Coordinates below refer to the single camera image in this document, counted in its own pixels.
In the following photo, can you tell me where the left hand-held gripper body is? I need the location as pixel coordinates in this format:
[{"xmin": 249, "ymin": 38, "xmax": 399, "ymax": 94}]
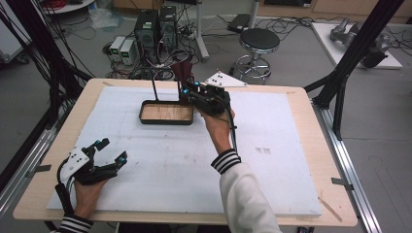
[{"xmin": 59, "ymin": 146, "xmax": 120, "ymax": 186}]

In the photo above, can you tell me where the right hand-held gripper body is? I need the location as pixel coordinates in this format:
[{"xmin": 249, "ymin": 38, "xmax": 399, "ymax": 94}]
[{"xmin": 189, "ymin": 70, "xmax": 249, "ymax": 117}]

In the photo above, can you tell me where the black rack with wooden tray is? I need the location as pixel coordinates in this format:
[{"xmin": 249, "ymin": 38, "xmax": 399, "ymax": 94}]
[{"xmin": 139, "ymin": 68, "xmax": 195, "ymax": 126}]

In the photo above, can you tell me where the person's right hand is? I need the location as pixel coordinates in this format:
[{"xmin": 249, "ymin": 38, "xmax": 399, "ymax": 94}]
[{"xmin": 200, "ymin": 108, "xmax": 237, "ymax": 156}]

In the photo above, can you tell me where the person's left hand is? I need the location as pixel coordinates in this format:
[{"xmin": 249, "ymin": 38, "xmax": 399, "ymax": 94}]
[{"xmin": 73, "ymin": 180, "xmax": 109, "ymax": 219}]

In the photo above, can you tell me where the white foam mat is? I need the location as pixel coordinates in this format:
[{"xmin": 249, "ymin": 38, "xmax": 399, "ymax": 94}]
[{"xmin": 46, "ymin": 84, "xmax": 324, "ymax": 218}]

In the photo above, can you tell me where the grey metal clamp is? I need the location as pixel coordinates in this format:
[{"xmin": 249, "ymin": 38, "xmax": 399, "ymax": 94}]
[
  {"xmin": 330, "ymin": 177, "xmax": 355, "ymax": 191},
  {"xmin": 24, "ymin": 164, "xmax": 52, "ymax": 178}
]

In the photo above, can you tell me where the grey desk leg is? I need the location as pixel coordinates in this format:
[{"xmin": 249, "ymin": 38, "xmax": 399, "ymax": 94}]
[{"xmin": 193, "ymin": 0, "xmax": 211, "ymax": 63}]

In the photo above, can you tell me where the small black computer tower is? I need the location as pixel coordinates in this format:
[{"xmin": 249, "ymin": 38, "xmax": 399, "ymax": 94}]
[{"xmin": 157, "ymin": 5, "xmax": 179, "ymax": 53}]

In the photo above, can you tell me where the large black computer tower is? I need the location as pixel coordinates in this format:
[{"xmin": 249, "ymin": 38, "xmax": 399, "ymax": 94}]
[{"xmin": 133, "ymin": 9, "xmax": 160, "ymax": 65}]

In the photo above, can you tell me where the grey power supply unit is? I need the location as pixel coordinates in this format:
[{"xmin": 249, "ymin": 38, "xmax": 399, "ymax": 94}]
[
  {"xmin": 109, "ymin": 35, "xmax": 127, "ymax": 61},
  {"xmin": 119, "ymin": 39, "xmax": 137, "ymax": 66}
]

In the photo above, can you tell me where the flat black box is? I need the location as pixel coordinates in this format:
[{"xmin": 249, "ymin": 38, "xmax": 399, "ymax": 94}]
[{"xmin": 226, "ymin": 13, "xmax": 253, "ymax": 34}]

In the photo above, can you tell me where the black round stool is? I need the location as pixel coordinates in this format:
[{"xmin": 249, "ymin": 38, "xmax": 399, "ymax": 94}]
[{"xmin": 228, "ymin": 27, "xmax": 282, "ymax": 85}]

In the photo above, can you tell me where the clear plastic bag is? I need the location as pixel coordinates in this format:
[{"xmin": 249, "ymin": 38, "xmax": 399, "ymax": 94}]
[{"xmin": 87, "ymin": 7, "xmax": 125, "ymax": 31}]

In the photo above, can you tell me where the white floor board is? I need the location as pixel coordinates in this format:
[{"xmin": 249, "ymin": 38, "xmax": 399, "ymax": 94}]
[{"xmin": 310, "ymin": 21, "xmax": 403, "ymax": 70}]

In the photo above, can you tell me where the round white table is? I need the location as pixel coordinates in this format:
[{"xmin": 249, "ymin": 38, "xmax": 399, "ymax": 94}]
[{"xmin": 41, "ymin": 0, "xmax": 97, "ymax": 16}]

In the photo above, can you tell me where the right hand-held gripper black cable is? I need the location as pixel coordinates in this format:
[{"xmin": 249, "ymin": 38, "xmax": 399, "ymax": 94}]
[{"xmin": 223, "ymin": 95, "xmax": 240, "ymax": 153}]

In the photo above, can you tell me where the hand-held gripper black cable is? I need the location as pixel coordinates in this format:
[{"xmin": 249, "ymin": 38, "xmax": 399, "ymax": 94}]
[
  {"xmin": 54, "ymin": 157, "xmax": 76, "ymax": 217},
  {"xmin": 223, "ymin": 95, "xmax": 240, "ymax": 153}
]

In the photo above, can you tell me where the left hand-held gripper black cable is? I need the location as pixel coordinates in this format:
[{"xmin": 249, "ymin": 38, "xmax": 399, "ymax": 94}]
[{"xmin": 54, "ymin": 157, "xmax": 76, "ymax": 217}]

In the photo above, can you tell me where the tangle of floor cables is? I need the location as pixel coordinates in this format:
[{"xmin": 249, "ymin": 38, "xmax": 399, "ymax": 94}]
[{"xmin": 101, "ymin": 3, "xmax": 203, "ymax": 82}]

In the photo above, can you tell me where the aluminium rail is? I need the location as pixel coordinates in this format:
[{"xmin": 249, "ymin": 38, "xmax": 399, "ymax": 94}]
[
  {"xmin": 311, "ymin": 99, "xmax": 384, "ymax": 233},
  {"xmin": 0, "ymin": 106, "xmax": 67, "ymax": 221}
]

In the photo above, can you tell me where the black metal frame strut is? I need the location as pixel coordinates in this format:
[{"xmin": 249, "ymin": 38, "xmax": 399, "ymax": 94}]
[
  {"xmin": 0, "ymin": 0, "xmax": 93, "ymax": 130},
  {"xmin": 303, "ymin": 0, "xmax": 406, "ymax": 141}
]

